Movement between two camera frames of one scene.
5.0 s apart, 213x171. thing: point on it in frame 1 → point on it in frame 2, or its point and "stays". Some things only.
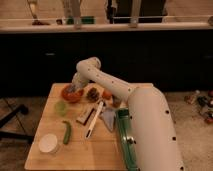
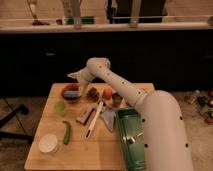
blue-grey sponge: (72, 88) → (72, 93)
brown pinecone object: (92, 95) stays
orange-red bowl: (70, 94) stays
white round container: (48, 143) stays
